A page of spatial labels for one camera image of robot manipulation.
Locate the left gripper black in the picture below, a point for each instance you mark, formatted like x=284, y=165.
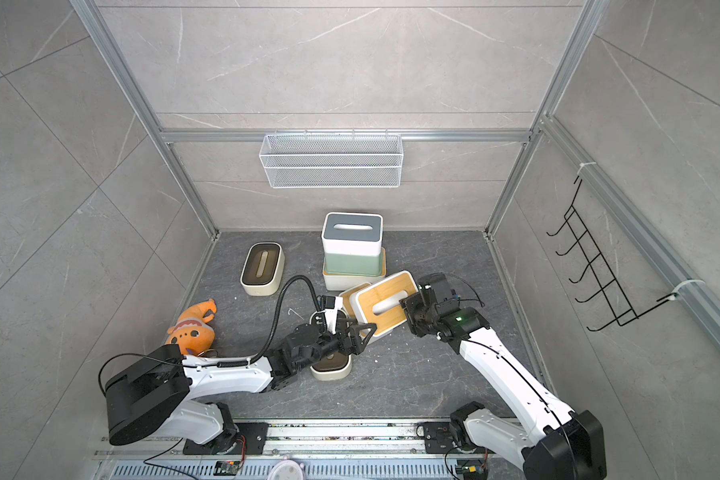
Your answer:
x=354, y=345

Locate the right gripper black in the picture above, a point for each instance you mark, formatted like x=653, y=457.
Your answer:
x=412, y=301

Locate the bamboo-lid tissue box front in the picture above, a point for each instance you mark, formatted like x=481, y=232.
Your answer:
x=380, y=303

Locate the green square tissue box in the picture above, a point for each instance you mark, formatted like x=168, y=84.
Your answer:
x=353, y=265

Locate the white box grey-blue lid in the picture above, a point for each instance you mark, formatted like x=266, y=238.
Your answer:
x=357, y=234

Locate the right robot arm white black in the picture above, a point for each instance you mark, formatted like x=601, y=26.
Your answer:
x=549, y=440

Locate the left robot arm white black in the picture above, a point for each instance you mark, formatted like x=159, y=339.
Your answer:
x=161, y=392

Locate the large white bamboo-lid tissue box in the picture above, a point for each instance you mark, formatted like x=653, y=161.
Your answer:
x=340, y=282

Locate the cream box dark lid centre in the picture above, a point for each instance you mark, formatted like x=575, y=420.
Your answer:
x=334, y=367

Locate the cream box dark lid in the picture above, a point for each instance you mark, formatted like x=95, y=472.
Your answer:
x=263, y=269
x=334, y=367

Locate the cream box dark lid back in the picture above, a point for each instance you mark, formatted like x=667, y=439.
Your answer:
x=263, y=269

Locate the white round object bottom edge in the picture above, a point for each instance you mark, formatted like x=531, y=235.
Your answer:
x=287, y=469

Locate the orange toy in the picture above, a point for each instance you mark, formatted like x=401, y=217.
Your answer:
x=192, y=332

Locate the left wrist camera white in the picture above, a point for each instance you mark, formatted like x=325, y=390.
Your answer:
x=330, y=307

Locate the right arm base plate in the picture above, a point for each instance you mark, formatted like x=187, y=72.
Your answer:
x=437, y=436

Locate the aluminium mounting rail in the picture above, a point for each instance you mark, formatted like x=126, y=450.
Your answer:
x=343, y=438

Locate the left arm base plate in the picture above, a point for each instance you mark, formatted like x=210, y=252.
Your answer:
x=246, y=437

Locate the white wire mesh basket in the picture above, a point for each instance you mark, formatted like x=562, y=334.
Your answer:
x=332, y=160

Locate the black wire hook rack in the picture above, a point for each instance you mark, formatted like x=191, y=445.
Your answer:
x=598, y=268

